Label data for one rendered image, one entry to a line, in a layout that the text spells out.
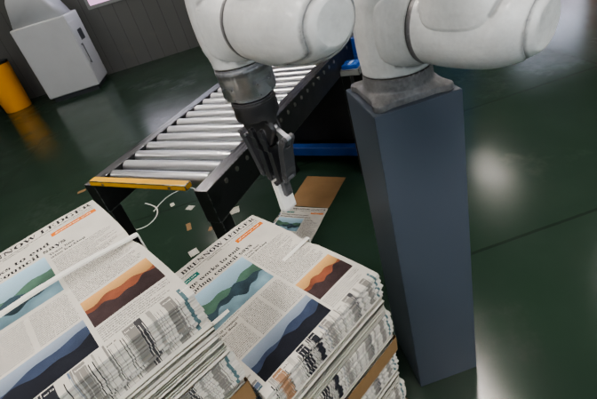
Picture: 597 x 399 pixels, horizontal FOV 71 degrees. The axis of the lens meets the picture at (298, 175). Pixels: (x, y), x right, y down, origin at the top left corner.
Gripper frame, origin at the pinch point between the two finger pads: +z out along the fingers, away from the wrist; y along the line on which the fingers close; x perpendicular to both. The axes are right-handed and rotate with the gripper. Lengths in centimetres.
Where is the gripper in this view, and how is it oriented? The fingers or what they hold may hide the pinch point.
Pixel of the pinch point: (283, 193)
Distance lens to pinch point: 79.2
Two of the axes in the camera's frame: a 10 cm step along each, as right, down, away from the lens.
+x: 6.7, -5.2, 5.2
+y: 7.0, 2.2, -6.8
